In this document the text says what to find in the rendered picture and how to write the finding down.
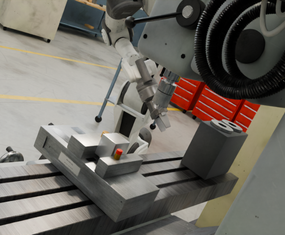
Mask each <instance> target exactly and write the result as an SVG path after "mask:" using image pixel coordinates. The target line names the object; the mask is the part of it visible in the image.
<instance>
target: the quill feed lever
mask: <svg viewBox="0 0 285 235"><path fill-rule="evenodd" d="M205 8H206V5H205V3H204V2H203V1H201V0H182V1H181V2H180V4H179V5H178V7H177V10H176V12H173V13H168V14H161V15H155V16H150V17H145V18H139V19H135V18H134V17H132V16H129V17H127V18H126V20H125V25H126V27H128V28H134V27H135V26H136V24H139V23H145V22H150V21H158V20H164V19H169V18H175V17H176V20H177V23H178V24H179V25H180V26H181V27H183V28H186V29H189V30H194V29H196V28H197V25H198V23H199V20H200V18H201V15H202V13H203V11H204V9H205Z"/></svg>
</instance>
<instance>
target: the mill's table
mask: <svg viewBox="0 0 285 235"><path fill-rule="evenodd" d="M185 152H186V150H184V151H174V152H160V153H149V154H139V155H138V156H140V157H141V158H142V159H143V162H142V164H141V166H140V168H139V170H138V172H139V173H140V174H141V175H143V176H144V177H145V178H147V179H148V180H149V181H150V182H152V183H153V184H154V185H155V186H157V187H158V188H159V189H160V190H159V192H158V194H157V196H156V198H155V200H154V202H153V204H152V206H151V208H150V210H148V211H145V212H142V213H140V214H137V215H134V216H132V217H129V218H127V219H124V220H121V221H118V222H114V221H113V220H112V219H111V218H110V217H109V216H107V215H106V214H105V213H104V212H103V211H102V210H101V209H100V208H99V207H98V206H97V205H96V204H95V203H94V202H93V201H92V200H91V199H90V198H89V197H87V196H86V195H85V194H84V193H83V192H82V191H81V190H80V189H79V188H78V187H77V186H76V185H75V184H74V183H72V182H71V181H70V180H69V179H68V178H67V177H66V176H65V175H64V174H63V173H62V172H61V171H60V170H58V169H57V168H56V167H55V166H54V165H53V164H52V163H45V164H35V165H25V166H11V167H1V168H0V235H110V234H113V233H116V232H119V231H122V230H125V229H128V228H131V227H134V226H137V225H139V224H142V223H145V222H148V221H151V220H154V219H157V218H160V217H163V216H166V215H169V214H172V213H174V212H177V211H180V210H183V209H186V208H189V207H192V206H195V205H198V204H201V203H204V202H207V201H210V200H212V199H215V198H218V197H221V196H224V195H227V194H230V193H231V191H232V190H233V188H234V186H235V184H236V182H237V181H238V179H239V178H238V177H237V176H235V175H234V174H232V173H224V174H221V175H219V176H215V177H212V178H209V179H206V180H204V179H203V178H201V177H200V176H198V175H197V174H196V173H194V172H193V171H191V170H190V169H189V168H187V167H186V166H185V165H183V164H182V163H181V160H182V158H183V156H184V154H185Z"/></svg>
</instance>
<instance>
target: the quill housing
mask: <svg viewBox="0 0 285 235"><path fill-rule="evenodd" d="M181 1H182V0H156V1H155V3H154V6H153V8H152V11H151V13H150V15H149V17H150V16H155V15H161V14H168V13H173V12H176V10H177V7H178V5H179V4H180V2H181ZM196 30H197V29H194V30H189V29H186V28H183V27H181V26H180V25H179V24H178V23H177V20H176V17H175V18H169V19H164V20H158V21H150V22H147V23H146V25H145V27H144V30H143V32H142V35H141V37H140V40H139V42H138V50H139V52H140V53H141V54H142V55H143V56H145V57H147V58H149V59H150V60H152V61H154V62H156V63H158V64H159V65H161V66H163V67H165V68H166V69H168V70H170V71H171V72H173V73H175V74H177V75H178V76H180V77H182V78H186V79H191V80H195V81H200V82H204V81H203V79H202V77H201V76H200V75H199V74H197V73H196V72H194V71H193V70H192V68H191V62H192V60H193V58H194V55H195V54H194V52H195V51H194V50H195V49H194V45H195V44H194V42H195V41H194V40H195V35H196V34H195V33H196Z"/></svg>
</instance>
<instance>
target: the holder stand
mask: <svg viewBox="0 0 285 235"><path fill-rule="evenodd" d="M242 130H243V129H242V128H241V127H239V126H238V125H236V124H235V123H233V122H230V121H228V120H225V119H222V121H217V120H214V119H213V120H211V121H201V123H200V125H199V127H198V129H197V131H196V133H195V135H194V137H193V139H192V141H191V143H190V145H189V147H188V148H187V150H186V152H185V154H184V156H183V158H182V160H181V163H182V164H183V165H185V166H186V167H187V168H189V169H190V170H191V171H193V172H194V173H196V174H197V175H198V176H200V177H201V178H203V179H204V180H206V179H209V178H212V177H215V176H219V175H221V174H224V173H227V172H228V171H229V169H230V167H231V165H232V163H233V162H234V160H235V158H236V156H237V154H238V153H239V151H240V149H241V147H242V145H243V144H244V142H245V140H246V138H247V137H248V134H247V133H245V132H243V131H242Z"/></svg>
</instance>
